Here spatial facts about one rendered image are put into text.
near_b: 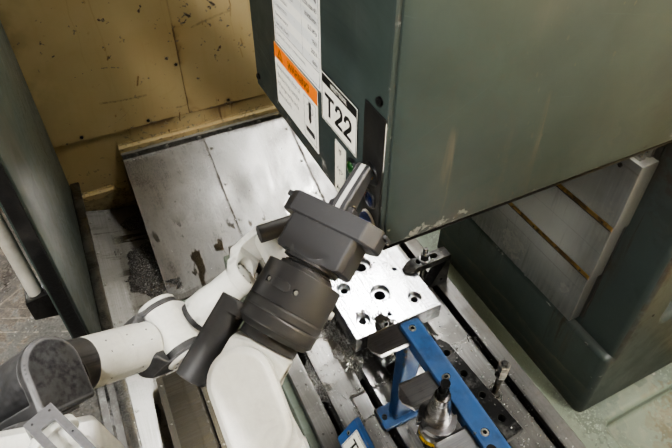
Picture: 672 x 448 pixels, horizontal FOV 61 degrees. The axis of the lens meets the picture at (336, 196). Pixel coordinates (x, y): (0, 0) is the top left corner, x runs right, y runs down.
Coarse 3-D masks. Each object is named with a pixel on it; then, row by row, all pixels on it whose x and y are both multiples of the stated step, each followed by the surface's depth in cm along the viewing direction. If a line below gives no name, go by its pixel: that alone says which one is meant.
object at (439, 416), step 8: (432, 400) 88; (440, 400) 87; (448, 400) 87; (432, 408) 89; (440, 408) 87; (448, 408) 88; (424, 416) 92; (432, 416) 89; (440, 416) 89; (448, 416) 89; (432, 424) 90; (440, 424) 90; (448, 424) 91
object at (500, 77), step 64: (256, 0) 88; (320, 0) 66; (384, 0) 53; (448, 0) 52; (512, 0) 56; (576, 0) 60; (640, 0) 65; (256, 64) 98; (384, 64) 56; (448, 64) 57; (512, 64) 62; (576, 64) 66; (640, 64) 72; (320, 128) 79; (448, 128) 63; (512, 128) 68; (576, 128) 75; (640, 128) 82; (384, 192) 66; (448, 192) 71; (512, 192) 77
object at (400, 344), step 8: (384, 328) 106; (392, 328) 106; (368, 336) 104; (376, 336) 104; (384, 336) 104; (392, 336) 104; (400, 336) 104; (368, 344) 103; (376, 344) 103; (384, 344) 103; (392, 344) 103; (400, 344) 103; (408, 344) 103; (376, 352) 102; (384, 352) 102; (392, 352) 102
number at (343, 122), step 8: (336, 104) 70; (336, 112) 71; (344, 112) 69; (336, 120) 72; (344, 120) 69; (352, 120) 67; (336, 128) 73; (344, 128) 70; (352, 128) 68; (344, 136) 71; (352, 136) 69; (352, 144) 69
